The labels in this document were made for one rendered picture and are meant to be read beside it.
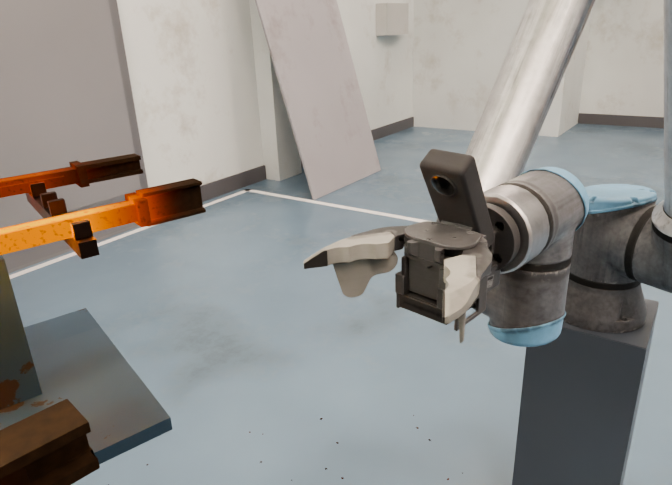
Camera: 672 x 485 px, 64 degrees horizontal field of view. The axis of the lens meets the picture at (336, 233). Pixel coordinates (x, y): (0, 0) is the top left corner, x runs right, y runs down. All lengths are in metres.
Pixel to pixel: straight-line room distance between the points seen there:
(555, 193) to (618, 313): 0.60
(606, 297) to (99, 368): 0.93
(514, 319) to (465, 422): 1.18
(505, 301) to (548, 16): 0.39
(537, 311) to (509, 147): 0.23
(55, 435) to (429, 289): 0.33
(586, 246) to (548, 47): 0.48
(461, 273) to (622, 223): 0.73
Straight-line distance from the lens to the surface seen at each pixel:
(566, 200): 0.66
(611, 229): 1.14
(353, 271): 0.51
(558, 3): 0.85
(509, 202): 0.58
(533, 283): 0.68
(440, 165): 0.48
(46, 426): 0.32
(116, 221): 0.72
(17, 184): 0.92
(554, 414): 1.33
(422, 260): 0.50
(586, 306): 1.21
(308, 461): 1.72
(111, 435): 0.78
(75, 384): 0.90
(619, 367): 1.23
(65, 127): 3.48
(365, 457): 1.73
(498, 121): 0.80
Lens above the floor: 1.19
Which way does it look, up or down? 21 degrees down
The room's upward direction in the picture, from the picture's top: 2 degrees counter-clockwise
